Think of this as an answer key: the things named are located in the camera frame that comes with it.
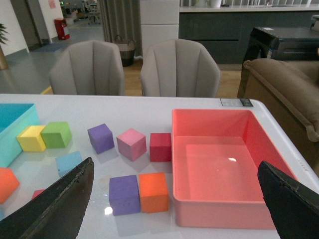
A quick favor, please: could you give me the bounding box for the orange foam block left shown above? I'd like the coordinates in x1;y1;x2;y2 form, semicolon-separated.
0;167;20;204

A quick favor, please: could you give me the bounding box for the yellow foam block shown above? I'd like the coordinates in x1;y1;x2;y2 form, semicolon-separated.
16;125;46;152

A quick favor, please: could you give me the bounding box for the purple foam block near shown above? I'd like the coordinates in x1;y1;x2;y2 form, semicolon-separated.
109;175;141;216

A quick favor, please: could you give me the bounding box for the red foam block center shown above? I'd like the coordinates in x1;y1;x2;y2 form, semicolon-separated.
31;189;45;200

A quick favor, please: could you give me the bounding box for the purple foam block far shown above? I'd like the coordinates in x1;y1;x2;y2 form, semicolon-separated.
87;124;115;154

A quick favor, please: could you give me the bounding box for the dark grey counter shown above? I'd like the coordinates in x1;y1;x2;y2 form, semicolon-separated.
179;4;319;64

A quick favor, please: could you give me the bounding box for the grey chair right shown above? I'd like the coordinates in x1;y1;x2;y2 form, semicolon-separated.
140;39;221;98

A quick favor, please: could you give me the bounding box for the potted plant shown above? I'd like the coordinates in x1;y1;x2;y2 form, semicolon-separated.
0;23;9;70

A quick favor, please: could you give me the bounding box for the dark red foam block far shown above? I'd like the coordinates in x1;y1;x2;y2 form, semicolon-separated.
150;132;172;162

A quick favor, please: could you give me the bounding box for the white pillar cabinet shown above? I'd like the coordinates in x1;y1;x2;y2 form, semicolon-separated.
140;0;179;57

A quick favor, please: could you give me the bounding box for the teal plastic bin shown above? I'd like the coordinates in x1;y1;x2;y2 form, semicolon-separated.
0;103;39;167

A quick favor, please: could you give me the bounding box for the green foam block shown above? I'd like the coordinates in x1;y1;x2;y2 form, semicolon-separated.
40;121;72;148

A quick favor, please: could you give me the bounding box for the black cabinet box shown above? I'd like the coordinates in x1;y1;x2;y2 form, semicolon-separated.
237;27;319;100

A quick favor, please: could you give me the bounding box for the red fire cabinet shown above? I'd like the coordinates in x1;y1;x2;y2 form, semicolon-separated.
54;18;70;40

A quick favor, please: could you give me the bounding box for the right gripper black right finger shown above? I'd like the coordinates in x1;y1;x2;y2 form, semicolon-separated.
257;161;319;239

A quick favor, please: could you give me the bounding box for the pink foam block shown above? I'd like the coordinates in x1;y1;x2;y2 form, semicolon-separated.
117;128;147;161

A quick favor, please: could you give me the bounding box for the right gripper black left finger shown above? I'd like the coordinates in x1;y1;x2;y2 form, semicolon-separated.
0;157;94;239

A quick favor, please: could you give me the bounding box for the table corner sticker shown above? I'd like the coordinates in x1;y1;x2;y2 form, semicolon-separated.
220;98;253;107

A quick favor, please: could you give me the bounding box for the purple foam block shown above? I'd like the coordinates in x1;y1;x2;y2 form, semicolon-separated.
87;124;115;154
109;175;141;216

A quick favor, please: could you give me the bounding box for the grey chair left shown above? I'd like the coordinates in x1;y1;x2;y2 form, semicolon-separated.
48;40;125;96

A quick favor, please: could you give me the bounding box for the orange foam block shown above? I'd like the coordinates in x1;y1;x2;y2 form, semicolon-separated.
0;167;20;204
139;172;169;213

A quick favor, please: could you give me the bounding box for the orange foam block right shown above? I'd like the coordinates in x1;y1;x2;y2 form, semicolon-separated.
139;172;169;213

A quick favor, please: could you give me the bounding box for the pink plastic bin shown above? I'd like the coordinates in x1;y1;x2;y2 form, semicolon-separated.
172;109;294;230

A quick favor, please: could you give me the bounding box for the light blue foam block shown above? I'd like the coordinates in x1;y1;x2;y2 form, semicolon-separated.
55;151;82;178

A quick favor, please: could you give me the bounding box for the woven basket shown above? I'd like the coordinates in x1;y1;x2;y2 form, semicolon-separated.
115;35;135;67

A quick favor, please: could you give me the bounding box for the grey chair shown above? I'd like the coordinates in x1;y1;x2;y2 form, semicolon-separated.
48;40;125;96
140;39;221;98

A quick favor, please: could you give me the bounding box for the brown sofa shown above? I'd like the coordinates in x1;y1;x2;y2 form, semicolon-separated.
237;58;319;168

